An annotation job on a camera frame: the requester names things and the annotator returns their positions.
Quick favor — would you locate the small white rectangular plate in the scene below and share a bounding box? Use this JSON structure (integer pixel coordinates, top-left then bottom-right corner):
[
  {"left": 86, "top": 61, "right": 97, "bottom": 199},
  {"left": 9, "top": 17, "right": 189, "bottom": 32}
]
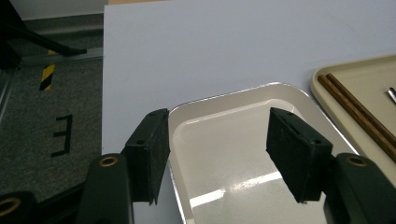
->
[{"left": 167, "top": 81, "right": 360, "bottom": 224}]

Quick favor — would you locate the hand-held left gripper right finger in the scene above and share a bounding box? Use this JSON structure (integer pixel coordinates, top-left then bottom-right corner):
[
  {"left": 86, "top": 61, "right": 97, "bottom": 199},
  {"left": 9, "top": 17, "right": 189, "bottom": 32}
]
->
[{"left": 265, "top": 106, "right": 334, "bottom": 205}]

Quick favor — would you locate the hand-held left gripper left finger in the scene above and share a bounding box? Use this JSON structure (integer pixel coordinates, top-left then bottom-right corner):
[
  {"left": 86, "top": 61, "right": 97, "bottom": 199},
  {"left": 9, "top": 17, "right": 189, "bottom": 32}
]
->
[{"left": 120, "top": 107, "right": 172, "bottom": 206}]

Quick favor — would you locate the brown wooden chopstick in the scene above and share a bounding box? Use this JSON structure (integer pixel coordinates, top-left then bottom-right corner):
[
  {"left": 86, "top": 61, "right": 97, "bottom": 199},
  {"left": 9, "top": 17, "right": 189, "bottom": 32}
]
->
[
  {"left": 317, "top": 75, "right": 396, "bottom": 163},
  {"left": 325, "top": 72, "right": 396, "bottom": 149}
]

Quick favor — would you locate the large beige tray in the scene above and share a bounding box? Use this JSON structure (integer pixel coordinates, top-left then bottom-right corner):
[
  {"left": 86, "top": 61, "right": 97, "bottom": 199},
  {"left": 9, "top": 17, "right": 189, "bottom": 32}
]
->
[{"left": 310, "top": 53, "right": 396, "bottom": 189}]

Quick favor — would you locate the black metal frame leg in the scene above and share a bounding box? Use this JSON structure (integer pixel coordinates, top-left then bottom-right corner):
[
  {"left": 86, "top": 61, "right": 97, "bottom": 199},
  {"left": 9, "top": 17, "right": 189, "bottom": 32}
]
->
[{"left": 0, "top": 0, "right": 89, "bottom": 70}]

